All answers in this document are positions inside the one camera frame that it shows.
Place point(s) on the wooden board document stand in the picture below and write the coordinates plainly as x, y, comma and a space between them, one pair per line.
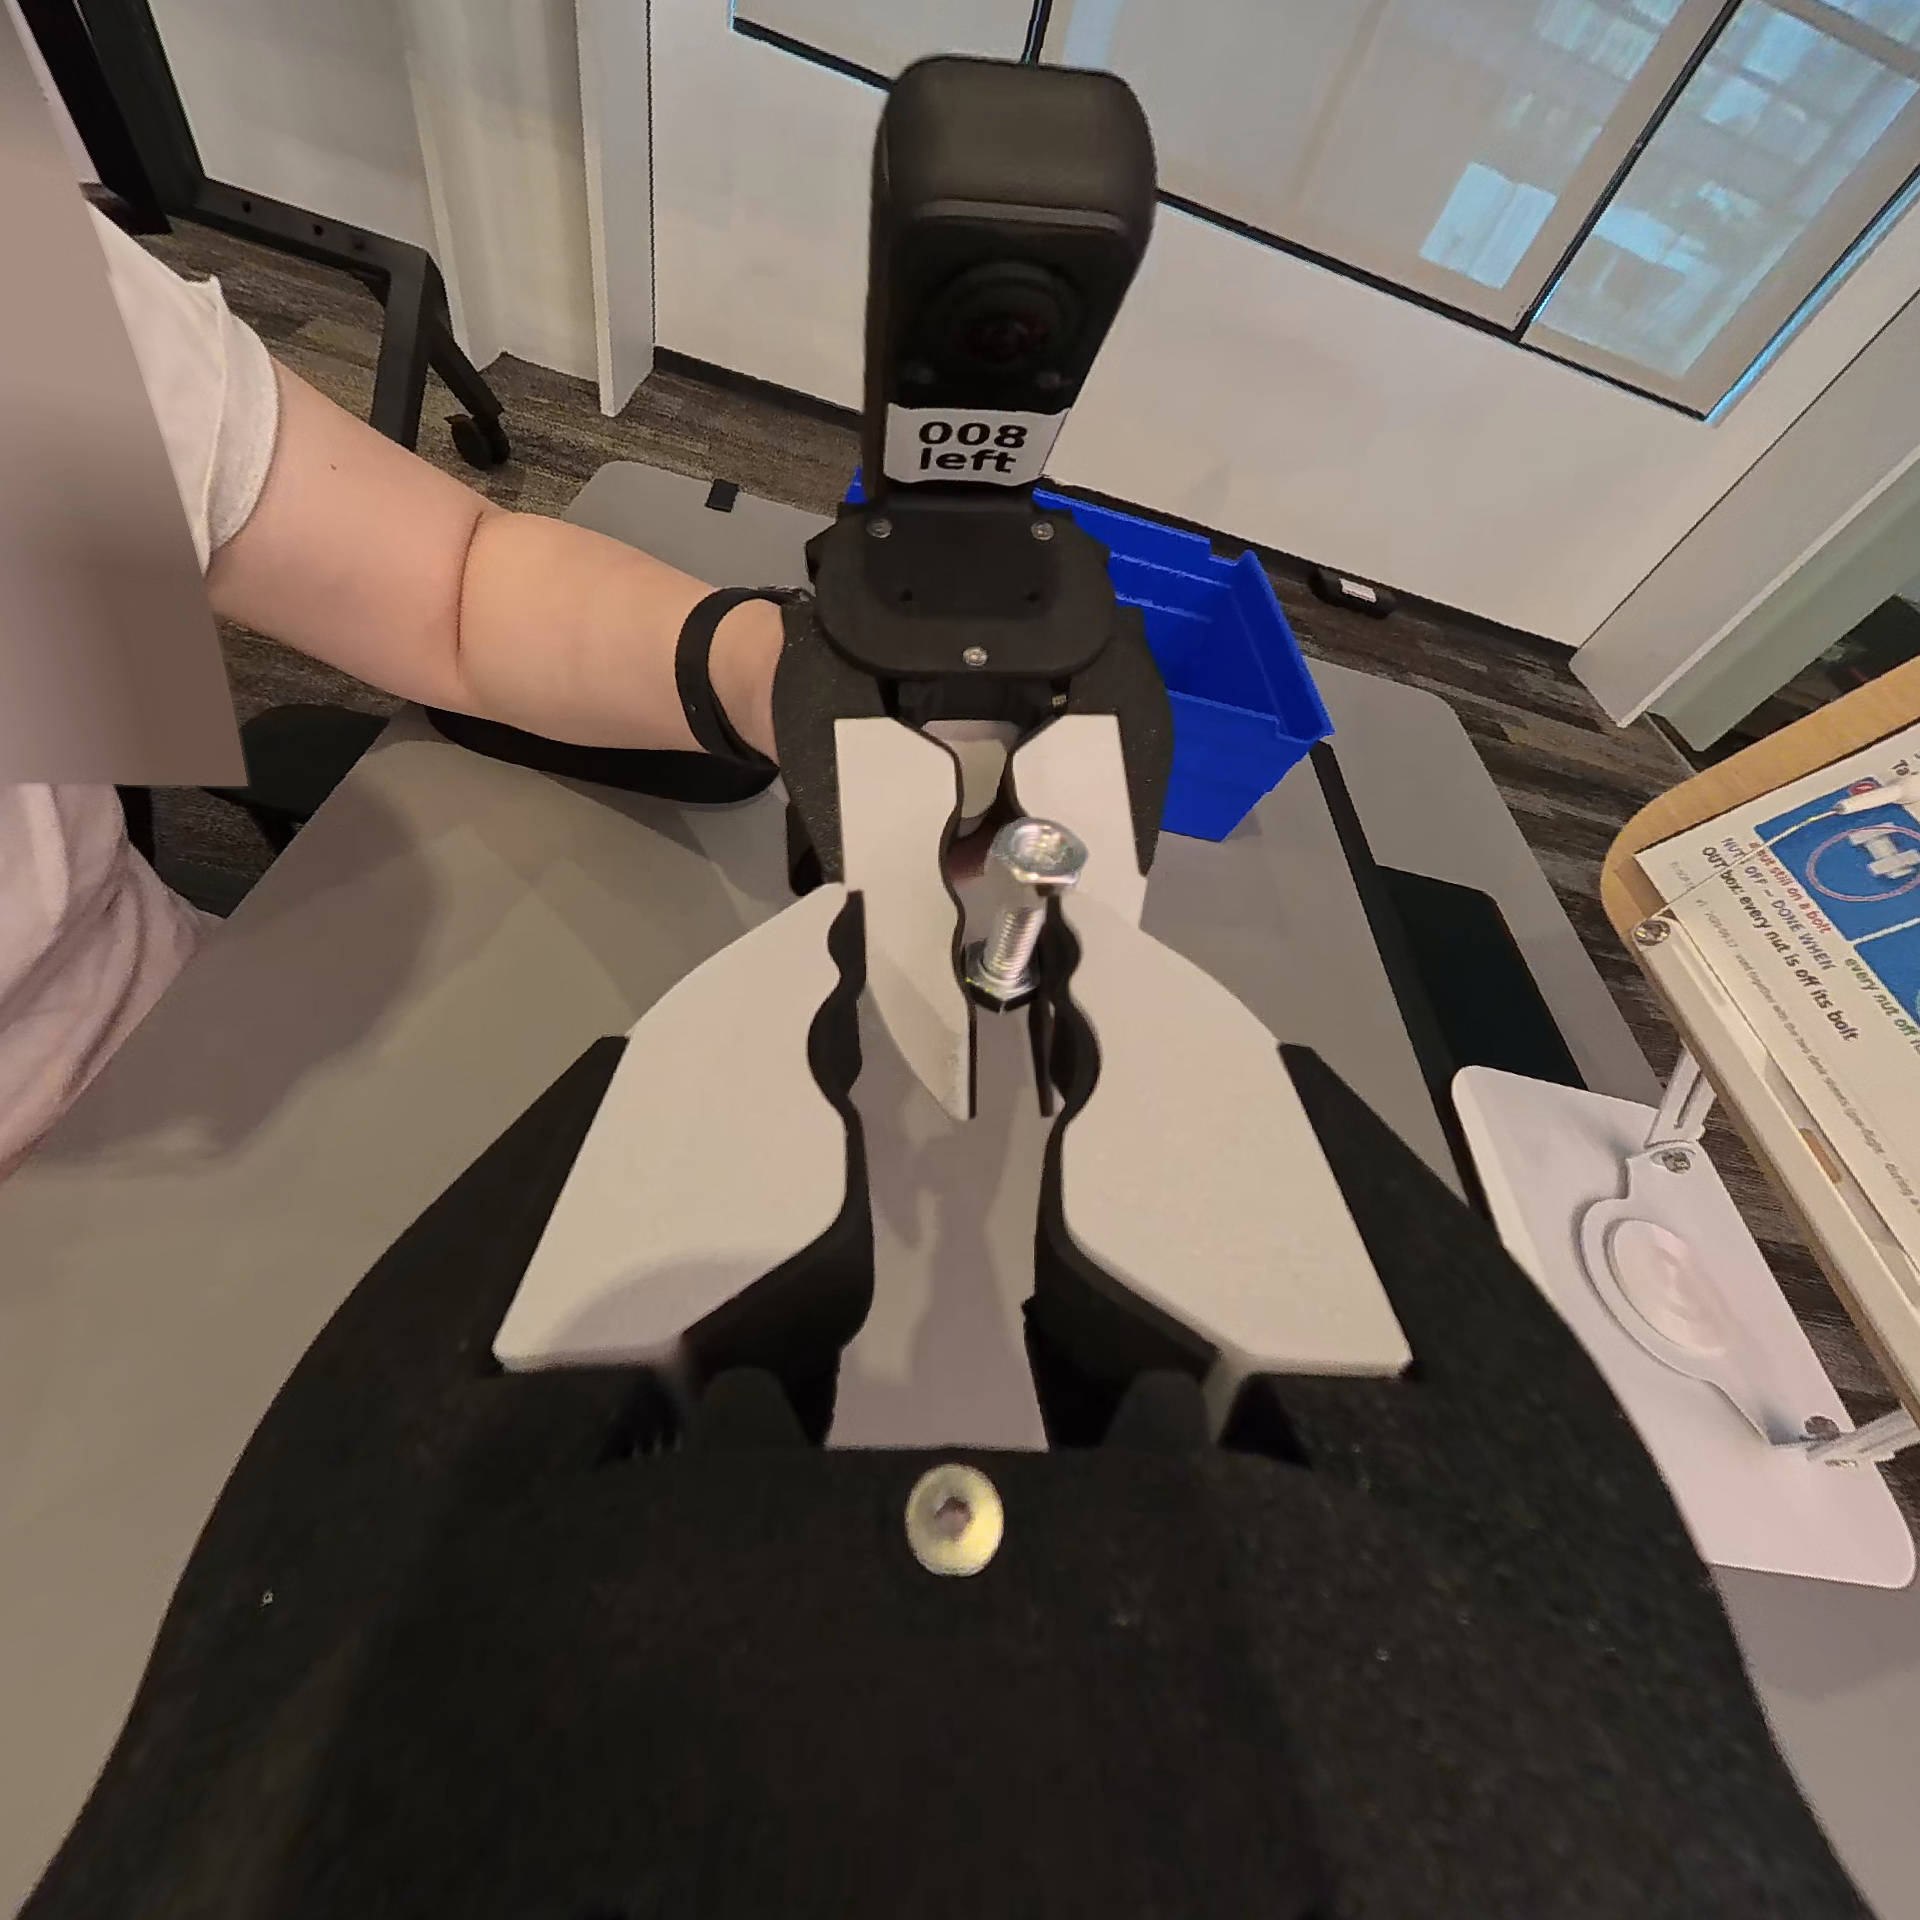
1575, 1275

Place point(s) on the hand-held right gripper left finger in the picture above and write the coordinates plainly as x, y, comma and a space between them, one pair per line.
675, 1200

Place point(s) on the black chair armrest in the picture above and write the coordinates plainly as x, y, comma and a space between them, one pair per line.
300, 751

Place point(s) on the large window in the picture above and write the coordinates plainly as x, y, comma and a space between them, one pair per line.
1350, 135

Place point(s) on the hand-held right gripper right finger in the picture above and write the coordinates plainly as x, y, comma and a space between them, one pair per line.
1230, 1200

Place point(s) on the large steel bolt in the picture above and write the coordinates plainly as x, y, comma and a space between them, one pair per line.
1002, 931

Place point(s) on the person's left forearm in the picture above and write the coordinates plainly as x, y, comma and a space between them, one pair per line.
450, 601

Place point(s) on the large steel nut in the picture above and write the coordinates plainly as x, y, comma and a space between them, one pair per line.
1068, 858

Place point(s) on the printed instruction poster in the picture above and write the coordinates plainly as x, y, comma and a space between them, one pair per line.
1801, 901

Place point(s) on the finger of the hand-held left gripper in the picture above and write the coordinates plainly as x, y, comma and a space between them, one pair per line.
893, 841
1102, 811

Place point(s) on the blue plastic bin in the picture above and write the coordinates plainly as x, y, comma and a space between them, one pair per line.
1230, 705

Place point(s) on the small black floor box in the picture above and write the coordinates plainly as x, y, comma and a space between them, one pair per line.
1350, 592

